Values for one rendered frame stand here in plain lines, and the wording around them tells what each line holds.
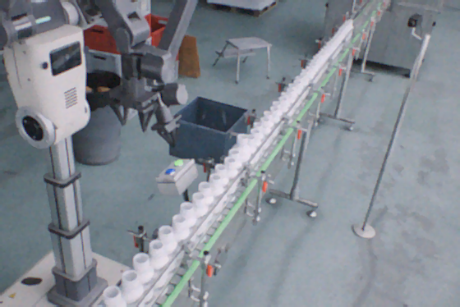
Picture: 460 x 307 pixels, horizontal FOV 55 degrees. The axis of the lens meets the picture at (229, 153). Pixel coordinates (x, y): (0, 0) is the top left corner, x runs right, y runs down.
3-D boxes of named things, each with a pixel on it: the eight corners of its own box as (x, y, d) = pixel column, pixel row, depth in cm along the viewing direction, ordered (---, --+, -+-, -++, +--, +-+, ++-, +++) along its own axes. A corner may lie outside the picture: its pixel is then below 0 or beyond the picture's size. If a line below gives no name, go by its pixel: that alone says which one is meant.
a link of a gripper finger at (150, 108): (144, 139, 111) (144, 105, 106) (121, 131, 113) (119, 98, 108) (158, 128, 117) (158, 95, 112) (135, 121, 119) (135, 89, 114)
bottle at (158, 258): (142, 295, 118) (140, 249, 109) (150, 279, 123) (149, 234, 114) (163, 300, 117) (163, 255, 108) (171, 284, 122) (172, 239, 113)
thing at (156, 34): (152, 56, 435) (152, 34, 424) (117, 48, 446) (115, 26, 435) (180, 40, 485) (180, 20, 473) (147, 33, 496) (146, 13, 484)
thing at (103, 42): (120, 55, 366) (118, 29, 354) (76, 47, 374) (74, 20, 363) (152, 36, 416) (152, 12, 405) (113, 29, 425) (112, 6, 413)
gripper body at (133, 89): (144, 109, 107) (143, 80, 103) (108, 99, 110) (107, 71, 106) (158, 100, 112) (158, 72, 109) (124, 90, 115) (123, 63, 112)
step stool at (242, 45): (243, 61, 573) (246, 29, 551) (269, 79, 529) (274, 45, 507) (211, 65, 551) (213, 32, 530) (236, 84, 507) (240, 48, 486)
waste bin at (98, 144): (103, 176, 332) (96, 98, 299) (55, 159, 346) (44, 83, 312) (136, 149, 368) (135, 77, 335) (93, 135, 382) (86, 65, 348)
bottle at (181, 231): (174, 251, 132) (176, 208, 124) (191, 259, 130) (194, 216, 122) (163, 264, 128) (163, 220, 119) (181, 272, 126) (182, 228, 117)
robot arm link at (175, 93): (163, 71, 148) (144, 68, 140) (190, 67, 142) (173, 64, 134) (163, 107, 148) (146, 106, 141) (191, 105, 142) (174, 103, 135)
